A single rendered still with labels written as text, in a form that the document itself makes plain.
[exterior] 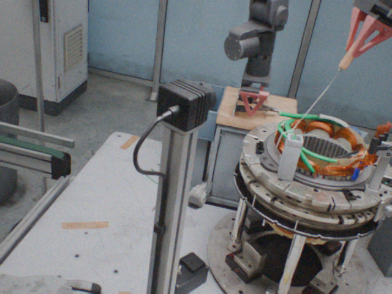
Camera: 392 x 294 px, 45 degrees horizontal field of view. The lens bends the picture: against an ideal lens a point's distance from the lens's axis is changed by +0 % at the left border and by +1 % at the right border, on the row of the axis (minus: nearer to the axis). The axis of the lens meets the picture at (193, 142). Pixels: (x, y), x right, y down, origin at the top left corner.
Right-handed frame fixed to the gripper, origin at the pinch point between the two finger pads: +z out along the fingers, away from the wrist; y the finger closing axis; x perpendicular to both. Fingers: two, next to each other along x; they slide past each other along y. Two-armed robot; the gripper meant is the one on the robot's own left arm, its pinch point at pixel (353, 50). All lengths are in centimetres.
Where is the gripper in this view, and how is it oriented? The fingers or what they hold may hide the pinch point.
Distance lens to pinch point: 93.5
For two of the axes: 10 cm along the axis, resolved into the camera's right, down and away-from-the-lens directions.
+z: -4.7, 7.9, 4.1
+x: 8.2, 2.1, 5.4
